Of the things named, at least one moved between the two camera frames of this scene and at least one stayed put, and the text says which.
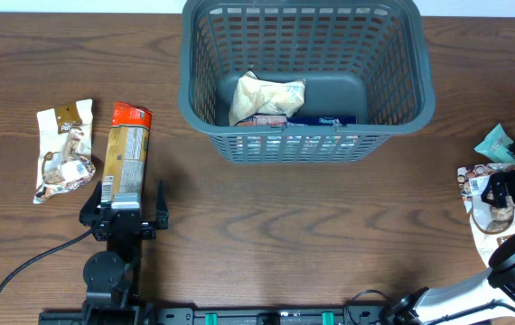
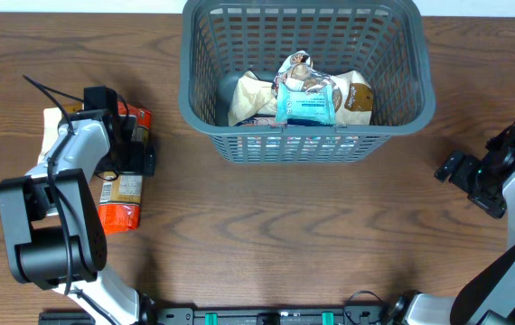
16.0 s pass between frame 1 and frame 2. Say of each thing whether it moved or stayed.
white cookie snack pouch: moved
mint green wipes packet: moved
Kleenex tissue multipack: moved
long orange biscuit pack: stayed
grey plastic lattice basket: stayed
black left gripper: moved
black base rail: stayed
